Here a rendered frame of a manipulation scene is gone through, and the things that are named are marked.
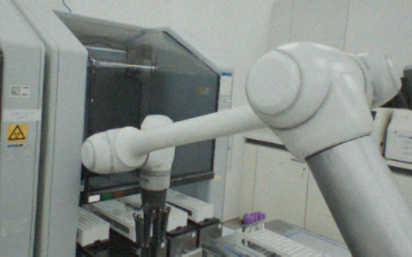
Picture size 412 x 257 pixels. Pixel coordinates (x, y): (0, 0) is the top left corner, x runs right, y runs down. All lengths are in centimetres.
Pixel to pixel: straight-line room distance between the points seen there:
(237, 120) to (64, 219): 64
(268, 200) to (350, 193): 307
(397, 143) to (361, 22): 105
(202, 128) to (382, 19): 277
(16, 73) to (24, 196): 34
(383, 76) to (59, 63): 82
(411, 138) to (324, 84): 255
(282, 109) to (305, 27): 322
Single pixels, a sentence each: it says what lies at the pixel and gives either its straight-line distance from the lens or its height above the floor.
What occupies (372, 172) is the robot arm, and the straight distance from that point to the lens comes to 60.
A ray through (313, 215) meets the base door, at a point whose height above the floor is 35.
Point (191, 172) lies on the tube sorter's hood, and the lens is 154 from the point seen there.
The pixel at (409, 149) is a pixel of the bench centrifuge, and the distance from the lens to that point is 311.
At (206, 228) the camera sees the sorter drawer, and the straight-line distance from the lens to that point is 157.
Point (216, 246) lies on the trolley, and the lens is 138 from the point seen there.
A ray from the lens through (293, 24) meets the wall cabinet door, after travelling 383.
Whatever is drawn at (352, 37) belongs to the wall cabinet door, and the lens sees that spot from 357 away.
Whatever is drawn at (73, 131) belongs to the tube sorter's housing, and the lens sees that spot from 120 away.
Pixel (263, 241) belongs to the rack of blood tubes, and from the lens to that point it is 131.
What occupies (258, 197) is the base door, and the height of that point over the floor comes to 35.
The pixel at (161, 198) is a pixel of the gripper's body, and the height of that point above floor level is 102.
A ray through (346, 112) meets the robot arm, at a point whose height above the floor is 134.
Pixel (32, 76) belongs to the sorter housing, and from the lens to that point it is 113.
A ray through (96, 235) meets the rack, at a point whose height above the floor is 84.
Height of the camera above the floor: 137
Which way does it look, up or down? 3 degrees down
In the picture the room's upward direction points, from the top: 4 degrees clockwise
